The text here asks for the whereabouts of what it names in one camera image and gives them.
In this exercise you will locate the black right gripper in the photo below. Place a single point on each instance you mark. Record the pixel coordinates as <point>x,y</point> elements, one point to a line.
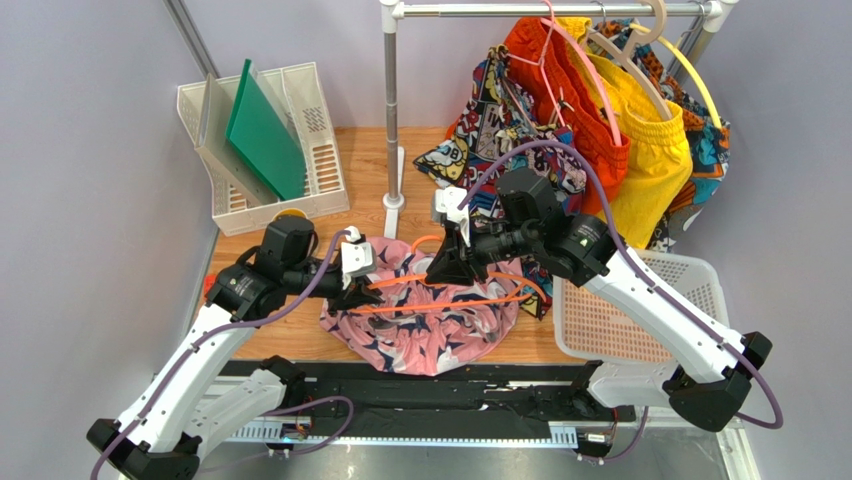
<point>467,247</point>

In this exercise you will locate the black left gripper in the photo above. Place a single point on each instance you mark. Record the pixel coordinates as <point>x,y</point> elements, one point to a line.
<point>360,292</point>

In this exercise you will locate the pink shark print shorts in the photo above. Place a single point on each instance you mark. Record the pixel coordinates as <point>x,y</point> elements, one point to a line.
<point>425,343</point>

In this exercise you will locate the orange plastic hanger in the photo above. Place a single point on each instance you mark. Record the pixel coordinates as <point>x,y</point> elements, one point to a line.
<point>514,296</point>

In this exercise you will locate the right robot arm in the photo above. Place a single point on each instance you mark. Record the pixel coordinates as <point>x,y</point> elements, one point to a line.
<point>711,368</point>

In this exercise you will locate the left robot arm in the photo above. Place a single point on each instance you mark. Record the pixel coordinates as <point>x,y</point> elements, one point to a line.
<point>168,431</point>

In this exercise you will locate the comic print shorts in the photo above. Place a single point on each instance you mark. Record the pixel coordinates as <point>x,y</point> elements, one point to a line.
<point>496,119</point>

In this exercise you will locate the yellow shorts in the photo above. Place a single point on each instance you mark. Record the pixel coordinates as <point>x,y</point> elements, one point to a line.
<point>641,184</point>

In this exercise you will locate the pink plastic hanger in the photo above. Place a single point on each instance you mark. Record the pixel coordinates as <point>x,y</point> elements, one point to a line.
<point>586,73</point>

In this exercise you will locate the blue orange patterned shorts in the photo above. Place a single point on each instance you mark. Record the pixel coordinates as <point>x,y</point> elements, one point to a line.
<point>708,148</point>

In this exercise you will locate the yellow plastic hanger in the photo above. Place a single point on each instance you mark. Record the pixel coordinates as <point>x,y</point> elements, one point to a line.
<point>656,72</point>

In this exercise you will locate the yellow cup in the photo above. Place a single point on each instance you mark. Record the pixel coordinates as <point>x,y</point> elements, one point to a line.
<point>290,212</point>

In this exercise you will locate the red cube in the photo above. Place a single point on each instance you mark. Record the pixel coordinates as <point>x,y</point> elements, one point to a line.
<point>208,282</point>

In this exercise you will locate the green plastic board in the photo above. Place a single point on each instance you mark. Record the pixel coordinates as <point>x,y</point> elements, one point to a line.
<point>257,129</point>

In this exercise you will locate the white plastic laundry basket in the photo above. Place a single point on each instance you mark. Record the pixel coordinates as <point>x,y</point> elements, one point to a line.
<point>590,328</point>

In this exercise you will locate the white plastic file rack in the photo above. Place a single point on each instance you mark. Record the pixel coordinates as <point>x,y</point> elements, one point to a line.
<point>302,99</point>

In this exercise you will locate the grey plastic board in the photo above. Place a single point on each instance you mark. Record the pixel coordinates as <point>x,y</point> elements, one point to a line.
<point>212,145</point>

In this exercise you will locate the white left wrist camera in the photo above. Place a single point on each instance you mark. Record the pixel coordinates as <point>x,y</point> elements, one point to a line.
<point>358,256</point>

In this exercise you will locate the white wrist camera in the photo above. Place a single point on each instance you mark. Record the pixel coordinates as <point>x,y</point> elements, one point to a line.
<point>446,208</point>
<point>358,256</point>

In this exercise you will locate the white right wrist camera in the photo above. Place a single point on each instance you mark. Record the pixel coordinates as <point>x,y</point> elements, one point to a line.
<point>446,208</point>

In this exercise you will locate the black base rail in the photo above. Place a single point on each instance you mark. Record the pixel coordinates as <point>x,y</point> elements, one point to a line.
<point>479,401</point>

